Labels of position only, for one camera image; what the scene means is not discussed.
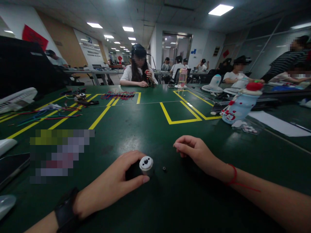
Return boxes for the person's left hand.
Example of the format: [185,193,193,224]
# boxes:
[74,150,150,220]

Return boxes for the person's right hand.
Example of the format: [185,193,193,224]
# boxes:
[173,135,230,183]

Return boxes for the small grey cylindrical motor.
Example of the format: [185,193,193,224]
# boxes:
[131,156,154,179]

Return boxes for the clear bag of small parts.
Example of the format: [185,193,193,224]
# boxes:
[231,120,262,135]

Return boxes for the pink clear water bottle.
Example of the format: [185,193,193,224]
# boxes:
[174,68,189,92]

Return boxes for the small white desk fan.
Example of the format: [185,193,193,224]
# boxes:
[201,74,224,94]

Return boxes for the snowman-shaped water bottle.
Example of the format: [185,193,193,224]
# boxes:
[211,82,264,125]

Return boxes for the glass door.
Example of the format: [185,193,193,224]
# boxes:
[161,31,193,71]

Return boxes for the white paper sheet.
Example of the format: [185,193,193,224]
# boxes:
[248,110,311,137]

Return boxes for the black smartphone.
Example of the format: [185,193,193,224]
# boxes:
[0,152,30,191]

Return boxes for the black office chair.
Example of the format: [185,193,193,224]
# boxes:
[0,36,66,99]

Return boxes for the white rounded object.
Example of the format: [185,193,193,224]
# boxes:
[0,138,18,157]

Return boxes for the grey rounded object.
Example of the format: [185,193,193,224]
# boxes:
[0,194,17,221]

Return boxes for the bundle of coloured wires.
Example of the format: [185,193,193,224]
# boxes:
[100,91,135,101]

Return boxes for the small motor with wires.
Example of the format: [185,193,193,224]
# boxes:
[61,88,99,107]

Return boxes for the loose coloured wires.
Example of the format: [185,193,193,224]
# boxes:
[7,103,83,127]

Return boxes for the red wall banner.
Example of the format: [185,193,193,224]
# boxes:
[22,24,49,52]

